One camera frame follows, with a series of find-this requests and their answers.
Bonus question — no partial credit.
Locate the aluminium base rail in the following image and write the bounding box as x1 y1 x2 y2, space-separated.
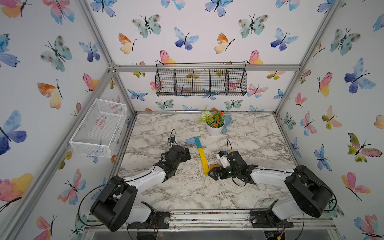
83 209 337 232

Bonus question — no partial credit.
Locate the black wire wall basket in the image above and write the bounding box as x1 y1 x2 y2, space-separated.
155 62 248 97

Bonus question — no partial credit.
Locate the amber orange block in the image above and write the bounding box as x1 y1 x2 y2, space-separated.
210 165 221 170

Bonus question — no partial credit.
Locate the light blue block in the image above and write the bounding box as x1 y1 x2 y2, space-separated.
186 138 196 145

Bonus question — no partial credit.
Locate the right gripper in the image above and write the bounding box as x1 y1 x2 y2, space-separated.
206 165 240 180

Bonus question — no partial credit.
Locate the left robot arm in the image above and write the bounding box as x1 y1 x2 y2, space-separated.
90 145 191 232

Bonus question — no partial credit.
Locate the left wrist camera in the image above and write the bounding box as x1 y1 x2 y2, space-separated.
168 137 176 146

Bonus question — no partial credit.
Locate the teal block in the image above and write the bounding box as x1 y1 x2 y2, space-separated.
195 137 203 149

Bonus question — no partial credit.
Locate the yellow block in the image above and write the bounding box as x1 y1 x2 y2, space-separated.
198 148 207 161
202 159 210 175

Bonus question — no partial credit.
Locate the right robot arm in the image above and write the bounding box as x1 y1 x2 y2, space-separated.
208 151 336 220

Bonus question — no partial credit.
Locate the white mesh wall basket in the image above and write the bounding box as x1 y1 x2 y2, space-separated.
69 99 127 158

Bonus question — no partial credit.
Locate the light blue dustpan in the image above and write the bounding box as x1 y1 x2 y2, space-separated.
222 115 232 133

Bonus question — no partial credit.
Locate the white pot with flowers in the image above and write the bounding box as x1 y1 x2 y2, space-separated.
197 107 226 137

